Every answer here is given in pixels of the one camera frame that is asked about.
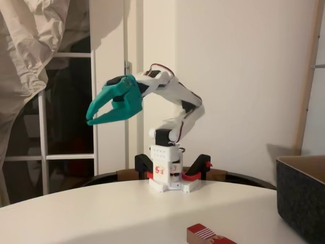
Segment red striped wooden block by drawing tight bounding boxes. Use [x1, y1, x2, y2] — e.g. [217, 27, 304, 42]
[186, 223, 236, 244]

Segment dark grey felt bin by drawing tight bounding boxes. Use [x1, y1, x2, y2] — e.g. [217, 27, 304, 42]
[275, 155, 325, 244]

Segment metal door hinge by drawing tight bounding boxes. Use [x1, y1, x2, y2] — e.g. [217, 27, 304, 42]
[123, 60, 133, 77]

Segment white glazed door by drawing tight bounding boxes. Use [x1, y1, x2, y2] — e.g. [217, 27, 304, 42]
[4, 0, 127, 204]

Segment black clamp with red pad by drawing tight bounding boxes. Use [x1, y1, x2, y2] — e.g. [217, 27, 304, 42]
[182, 154, 213, 181]
[134, 154, 154, 180]

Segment beige crumpled curtain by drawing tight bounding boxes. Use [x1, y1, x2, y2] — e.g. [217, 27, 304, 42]
[0, 0, 91, 208]

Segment dark curved chair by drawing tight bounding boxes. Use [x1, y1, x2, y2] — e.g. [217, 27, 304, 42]
[81, 166, 278, 191]

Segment wood framed frosted panel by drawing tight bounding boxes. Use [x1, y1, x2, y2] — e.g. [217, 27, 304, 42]
[293, 0, 325, 156]

